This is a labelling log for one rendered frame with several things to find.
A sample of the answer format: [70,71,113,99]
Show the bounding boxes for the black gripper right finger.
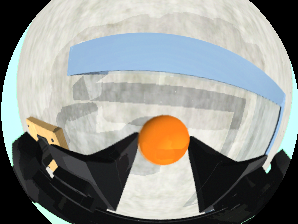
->
[188,136,267,213]

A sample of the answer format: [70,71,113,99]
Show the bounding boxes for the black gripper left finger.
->
[48,132,138,212]

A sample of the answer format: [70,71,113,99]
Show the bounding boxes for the light blue low wall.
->
[67,32,286,155]

